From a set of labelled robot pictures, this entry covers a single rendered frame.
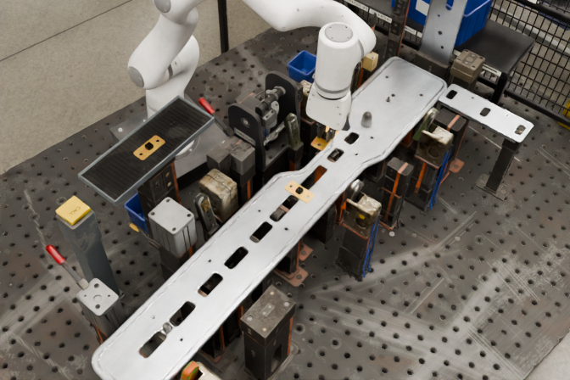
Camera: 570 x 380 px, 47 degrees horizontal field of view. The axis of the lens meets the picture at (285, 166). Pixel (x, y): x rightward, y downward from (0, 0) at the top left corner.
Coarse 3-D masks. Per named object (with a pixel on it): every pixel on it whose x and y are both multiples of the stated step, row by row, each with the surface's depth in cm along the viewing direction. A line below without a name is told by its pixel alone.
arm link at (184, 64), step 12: (192, 36) 199; (192, 48) 198; (180, 60) 196; (192, 60) 200; (180, 72) 200; (192, 72) 204; (168, 84) 205; (180, 84) 205; (156, 96) 205; (168, 96) 205; (156, 108) 208
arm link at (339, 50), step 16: (320, 32) 140; (336, 32) 139; (352, 32) 140; (320, 48) 141; (336, 48) 138; (352, 48) 139; (320, 64) 144; (336, 64) 141; (352, 64) 144; (320, 80) 147; (336, 80) 145
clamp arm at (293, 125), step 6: (288, 120) 190; (294, 120) 192; (288, 126) 192; (294, 126) 192; (288, 132) 194; (294, 132) 195; (288, 138) 196; (294, 138) 196; (288, 144) 198; (294, 144) 197
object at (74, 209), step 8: (72, 200) 164; (80, 200) 164; (64, 208) 162; (72, 208) 162; (80, 208) 162; (88, 208) 162; (64, 216) 160; (72, 216) 161; (80, 216) 161; (72, 224) 160
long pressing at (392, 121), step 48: (384, 96) 211; (432, 96) 212; (336, 144) 198; (384, 144) 199; (288, 192) 187; (336, 192) 187; (240, 240) 176; (288, 240) 177; (192, 288) 167; (240, 288) 167; (144, 336) 159; (192, 336) 159
